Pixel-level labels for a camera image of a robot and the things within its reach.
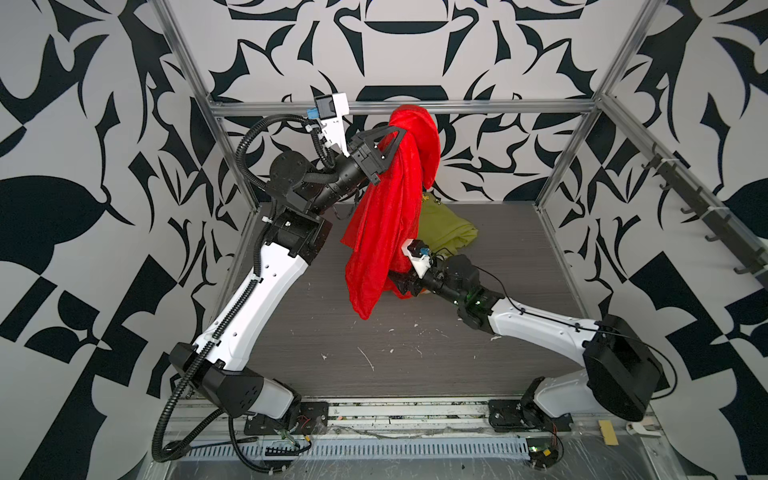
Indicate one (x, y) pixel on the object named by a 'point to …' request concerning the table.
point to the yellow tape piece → (608, 433)
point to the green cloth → (441, 228)
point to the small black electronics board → (542, 452)
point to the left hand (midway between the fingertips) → (407, 116)
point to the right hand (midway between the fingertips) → (396, 256)
